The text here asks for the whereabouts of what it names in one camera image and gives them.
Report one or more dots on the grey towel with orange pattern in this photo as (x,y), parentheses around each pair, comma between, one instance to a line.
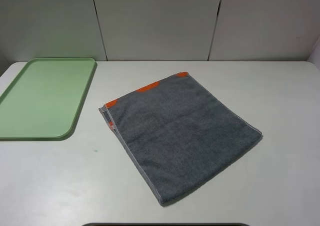
(178,135)

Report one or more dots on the green plastic tray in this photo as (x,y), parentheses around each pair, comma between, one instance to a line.
(45,99)

